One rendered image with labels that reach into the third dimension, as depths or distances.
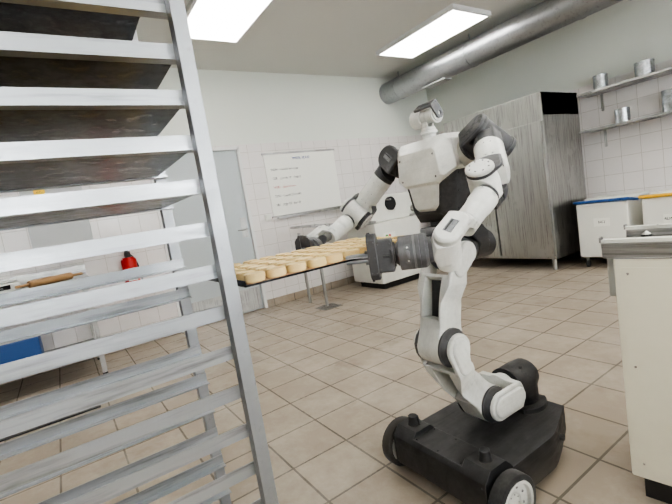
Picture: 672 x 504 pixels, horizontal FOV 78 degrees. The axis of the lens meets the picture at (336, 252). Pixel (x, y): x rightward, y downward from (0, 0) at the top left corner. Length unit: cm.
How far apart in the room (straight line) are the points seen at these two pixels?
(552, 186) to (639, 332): 390
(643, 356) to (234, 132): 479
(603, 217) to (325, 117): 369
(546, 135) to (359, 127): 260
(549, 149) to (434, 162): 402
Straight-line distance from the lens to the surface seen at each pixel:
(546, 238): 543
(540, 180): 538
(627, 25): 612
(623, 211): 534
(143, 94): 93
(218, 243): 89
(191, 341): 136
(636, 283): 161
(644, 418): 178
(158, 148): 91
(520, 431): 191
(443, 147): 149
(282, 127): 581
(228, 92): 563
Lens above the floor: 114
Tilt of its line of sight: 6 degrees down
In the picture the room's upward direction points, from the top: 9 degrees counter-clockwise
